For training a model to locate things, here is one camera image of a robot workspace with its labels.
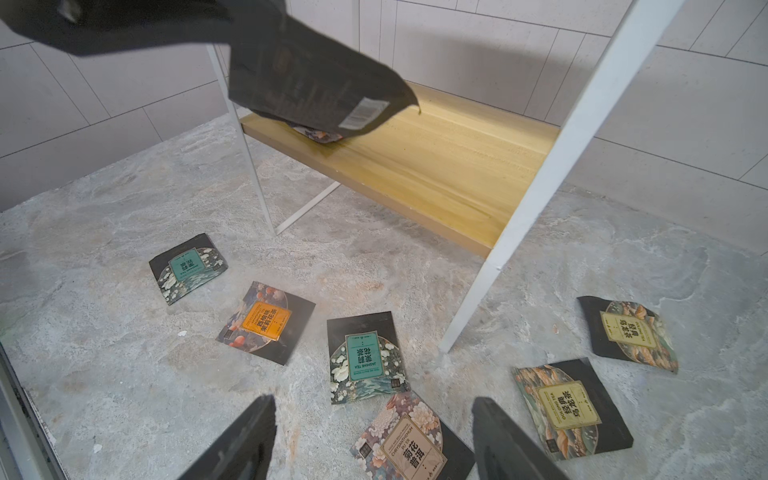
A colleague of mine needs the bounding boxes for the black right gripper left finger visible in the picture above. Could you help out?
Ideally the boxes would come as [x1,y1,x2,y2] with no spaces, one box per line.
[179,395,277,480]

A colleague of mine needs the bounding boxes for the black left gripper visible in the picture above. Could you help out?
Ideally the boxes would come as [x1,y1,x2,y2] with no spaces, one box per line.
[1,1,286,56]

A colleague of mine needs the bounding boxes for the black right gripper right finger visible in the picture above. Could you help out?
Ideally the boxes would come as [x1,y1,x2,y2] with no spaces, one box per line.
[472,397,568,480]

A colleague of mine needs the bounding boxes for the yellow label tea bag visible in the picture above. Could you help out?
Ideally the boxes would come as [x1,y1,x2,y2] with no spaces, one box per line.
[512,357,634,461]

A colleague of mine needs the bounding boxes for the pink label tea bag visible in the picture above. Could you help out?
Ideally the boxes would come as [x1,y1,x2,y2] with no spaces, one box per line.
[350,391,475,480]

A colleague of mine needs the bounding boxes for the orange label tea bag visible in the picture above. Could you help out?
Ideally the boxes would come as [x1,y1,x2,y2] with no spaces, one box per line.
[216,281,315,365]

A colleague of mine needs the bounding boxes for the teal label tea bag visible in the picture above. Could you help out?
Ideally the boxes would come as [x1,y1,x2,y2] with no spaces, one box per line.
[327,311,410,405]

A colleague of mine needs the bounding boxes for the floral pattern tea bag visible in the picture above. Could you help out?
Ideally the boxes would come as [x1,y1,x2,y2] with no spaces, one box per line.
[577,296,679,374]

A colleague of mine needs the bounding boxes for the dark teal floral tea bag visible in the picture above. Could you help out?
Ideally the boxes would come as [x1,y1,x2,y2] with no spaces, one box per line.
[148,233,228,305]

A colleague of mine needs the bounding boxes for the dark orange floral tea bag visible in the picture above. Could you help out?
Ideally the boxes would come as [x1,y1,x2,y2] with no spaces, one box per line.
[288,122,343,144]

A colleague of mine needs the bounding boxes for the wooden two-tier shelf white frame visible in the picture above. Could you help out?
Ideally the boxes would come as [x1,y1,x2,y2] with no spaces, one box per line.
[227,1,681,352]

